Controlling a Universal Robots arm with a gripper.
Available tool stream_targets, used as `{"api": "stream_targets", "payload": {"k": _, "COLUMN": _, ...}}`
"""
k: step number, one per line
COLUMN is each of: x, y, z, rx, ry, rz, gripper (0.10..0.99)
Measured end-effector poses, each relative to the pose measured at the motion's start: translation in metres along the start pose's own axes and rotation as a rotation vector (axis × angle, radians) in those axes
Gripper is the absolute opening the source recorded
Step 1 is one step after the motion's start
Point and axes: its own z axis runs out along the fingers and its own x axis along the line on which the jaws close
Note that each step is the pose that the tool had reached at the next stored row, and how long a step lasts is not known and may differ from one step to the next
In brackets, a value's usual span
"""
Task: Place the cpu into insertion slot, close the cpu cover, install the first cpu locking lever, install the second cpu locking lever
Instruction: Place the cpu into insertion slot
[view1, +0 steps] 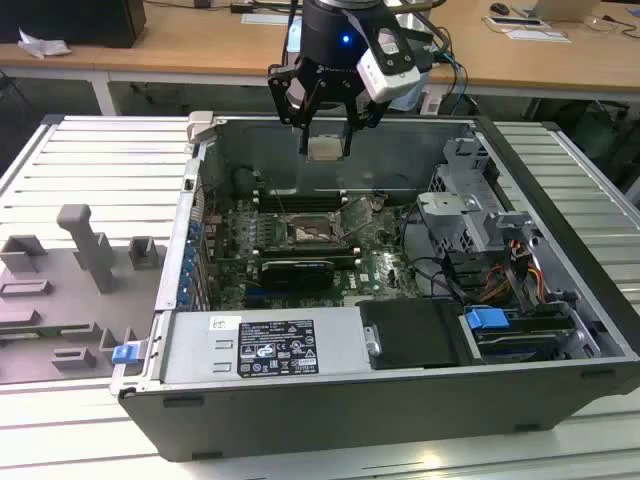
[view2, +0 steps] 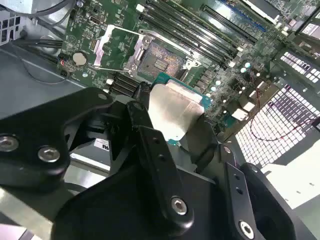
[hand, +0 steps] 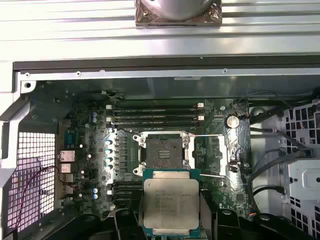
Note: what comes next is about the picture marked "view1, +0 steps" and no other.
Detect wooden desk with papers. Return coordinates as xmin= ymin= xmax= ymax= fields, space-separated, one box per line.
xmin=428 ymin=0 xmax=640 ymax=104

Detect blue disk carrier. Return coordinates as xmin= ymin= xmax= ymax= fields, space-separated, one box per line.
xmin=463 ymin=308 xmax=577 ymax=365

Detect metal drive cage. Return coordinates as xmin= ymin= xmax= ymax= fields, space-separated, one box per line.
xmin=416 ymin=136 xmax=539 ymax=257

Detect silver power supply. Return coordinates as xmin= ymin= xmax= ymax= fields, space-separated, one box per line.
xmin=158 ymin=306 xmax=375 ymax=385

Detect black RAM slot bank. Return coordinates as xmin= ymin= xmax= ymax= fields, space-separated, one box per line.
xmin=255 ymin=192 xmax=349 ymax=214
xmin=255 ymin=243 xmax=362 ymax=269

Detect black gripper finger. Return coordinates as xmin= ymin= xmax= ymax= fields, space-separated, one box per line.
xmin=266 ymin=61 xmax=322 ymax=155
xmin=342 ymin=96 xmax=387 ymax=159

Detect silver CPU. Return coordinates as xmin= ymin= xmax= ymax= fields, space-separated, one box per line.
xmin=307 ymin=135 xmax=347 ymax=163

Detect blue cable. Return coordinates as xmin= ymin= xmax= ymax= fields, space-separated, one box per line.
xmin=433 ymin=29 xmax=470 ymax=117

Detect green motherboard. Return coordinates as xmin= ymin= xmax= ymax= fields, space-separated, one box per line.
xmin=204 ymin=192 xmax=426 ymax=309

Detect black open PC case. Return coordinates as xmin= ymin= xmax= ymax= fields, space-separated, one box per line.
xmin=108 ymin=110 xmax=640 ymax=464

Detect grey flat strip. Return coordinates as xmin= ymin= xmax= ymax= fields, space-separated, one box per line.
xmin=240 ymin=13 xmax=302 ymax=26

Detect blue expansion card clips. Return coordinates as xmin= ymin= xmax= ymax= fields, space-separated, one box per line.
xmin=176 ymin=219 xmax=202 ymax=307

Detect black plastic air shroud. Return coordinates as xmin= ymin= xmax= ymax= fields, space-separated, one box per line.
xmin=358 ymin=296 xmax=474 ymax=372

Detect clear plastic piece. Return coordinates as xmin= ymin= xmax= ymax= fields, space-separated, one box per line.
xmin=581 ymin=14 xmax=632 ymax=37

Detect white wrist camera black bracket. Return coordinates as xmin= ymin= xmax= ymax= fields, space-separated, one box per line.
xmin=356 ymin=25 xmax=422 ymax=105

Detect long wooden desk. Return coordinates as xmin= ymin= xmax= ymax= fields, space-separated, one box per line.
xmin=0 ymin=0 xmax=451 ymax=119

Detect orange yellow red wire bundle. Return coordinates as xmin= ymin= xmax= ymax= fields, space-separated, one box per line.
xmin=478 ymin=239 xmax=545 ymax=307

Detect black graphics card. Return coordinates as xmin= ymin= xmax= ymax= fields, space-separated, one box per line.
xmin=259 ymin=258 xmax=336 ymax=292

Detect CPU socket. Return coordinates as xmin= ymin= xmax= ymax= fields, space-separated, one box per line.
xmin=283 ymin=211 xmax=347 ymax=249

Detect green RAM stick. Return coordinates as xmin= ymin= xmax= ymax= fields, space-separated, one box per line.
xmin=0 ymin=324 xmax=66 ymax=337

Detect black looped wire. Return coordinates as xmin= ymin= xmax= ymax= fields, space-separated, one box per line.
xmin=398 ymin=198 xmax=467 ymax=302

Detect black white flat device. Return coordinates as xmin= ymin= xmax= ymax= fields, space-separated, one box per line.
xmin=486 ymin=15 xmax=547 ymax=29

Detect black box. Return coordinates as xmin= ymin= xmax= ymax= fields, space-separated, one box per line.
xmin=0 ymin=0 xmax=148 ymax=50

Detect white paper sheet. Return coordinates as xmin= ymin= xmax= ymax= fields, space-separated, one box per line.
xmin=503 ymin=28 xmax=572 ymax=45

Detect grey case latch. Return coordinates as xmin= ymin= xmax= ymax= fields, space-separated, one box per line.
xmin=185 ymin=110 xmax=217 ymax=145

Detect crumpled white paper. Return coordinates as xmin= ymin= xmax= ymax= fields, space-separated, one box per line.
xmin=17 ymin=26 xmax=72 ymax=60

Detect grey parts rack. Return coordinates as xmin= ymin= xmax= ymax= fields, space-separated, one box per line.
xmin=0 ymin=203 xmax=170 ymax=387

